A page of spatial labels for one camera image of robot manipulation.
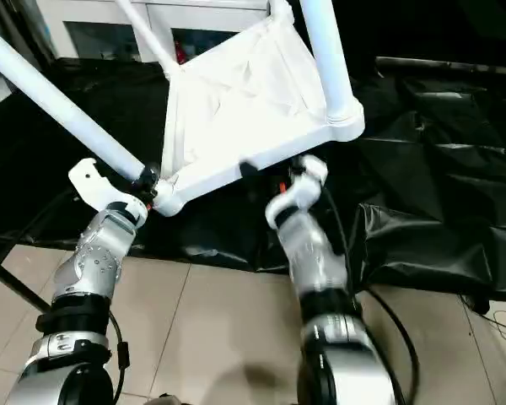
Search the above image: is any white plastic table top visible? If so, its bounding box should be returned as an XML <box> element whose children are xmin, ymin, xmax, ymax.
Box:
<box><xmin>150</xmin><ymin>10</ymin><xmax>366</xmax><ymax>219</ymax></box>

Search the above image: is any black work mat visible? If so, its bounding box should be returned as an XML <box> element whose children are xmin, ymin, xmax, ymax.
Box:
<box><xmin>0</xmin><ymin>52</ymin><xmax>506</xmax><ymax>303</ymax></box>

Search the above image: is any white sideboard with glass doors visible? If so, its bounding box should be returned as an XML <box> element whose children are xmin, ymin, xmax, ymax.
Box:
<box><xmin>34</xmin><ymin>0</ymin><xmax>275</xmax><ymax>64</ymax></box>

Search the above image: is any black metal stand leg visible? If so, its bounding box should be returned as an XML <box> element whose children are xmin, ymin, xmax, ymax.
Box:
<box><xmin>0</xmin><ymin>245</ymin><xmax>53</xmax><ymax>315</ymax></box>

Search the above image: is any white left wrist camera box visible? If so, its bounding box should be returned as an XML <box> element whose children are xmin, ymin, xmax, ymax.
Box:
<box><xmin>68</xmin><ymin>157</ymin><xmax>151</xmax><ymax>222</ymax></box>

